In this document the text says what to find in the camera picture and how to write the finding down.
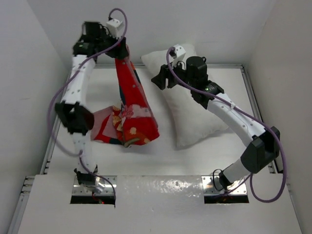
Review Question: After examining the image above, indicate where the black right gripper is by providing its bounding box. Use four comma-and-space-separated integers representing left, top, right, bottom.
153, 57, 195, 90

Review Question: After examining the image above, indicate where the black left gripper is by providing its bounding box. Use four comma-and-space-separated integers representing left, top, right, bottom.
96, 29, 127, 60

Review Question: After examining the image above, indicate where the white pillow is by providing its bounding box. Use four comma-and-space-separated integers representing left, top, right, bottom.
140, 44, 228, 148

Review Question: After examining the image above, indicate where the red patterned pillowcase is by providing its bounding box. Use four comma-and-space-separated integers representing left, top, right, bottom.
91, 58, 160, 148

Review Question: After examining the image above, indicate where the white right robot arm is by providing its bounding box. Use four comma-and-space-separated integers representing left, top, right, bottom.
151, 56, 280, 191

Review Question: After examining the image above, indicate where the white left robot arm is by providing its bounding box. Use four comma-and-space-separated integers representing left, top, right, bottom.
54, 18, 129, 193

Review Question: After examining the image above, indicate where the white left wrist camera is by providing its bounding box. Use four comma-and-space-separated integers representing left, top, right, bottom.
106, 19, 124, 34

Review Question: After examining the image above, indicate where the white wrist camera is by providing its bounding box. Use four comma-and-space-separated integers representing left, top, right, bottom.
106, 19, 124, 34
169, 44, 186, 60

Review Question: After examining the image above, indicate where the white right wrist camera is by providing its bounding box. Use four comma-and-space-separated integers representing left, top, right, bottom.
169, 44, 186, 60

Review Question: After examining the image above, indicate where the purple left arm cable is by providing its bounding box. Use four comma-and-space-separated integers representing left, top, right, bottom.
46, 8, 129, 203

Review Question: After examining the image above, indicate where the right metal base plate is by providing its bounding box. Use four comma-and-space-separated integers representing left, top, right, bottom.
202, 175, 247, 196

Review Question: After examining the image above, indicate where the metal base plate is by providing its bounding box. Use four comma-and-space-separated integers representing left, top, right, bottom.
202, 175, 247, 196
72, 176, 117, 196

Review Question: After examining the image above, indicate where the aluminium table frame rail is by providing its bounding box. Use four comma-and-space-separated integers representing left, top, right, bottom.
241, 66, 278, 174

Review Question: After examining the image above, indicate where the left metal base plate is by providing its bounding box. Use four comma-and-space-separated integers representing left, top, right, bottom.
72, 176, 117, 196

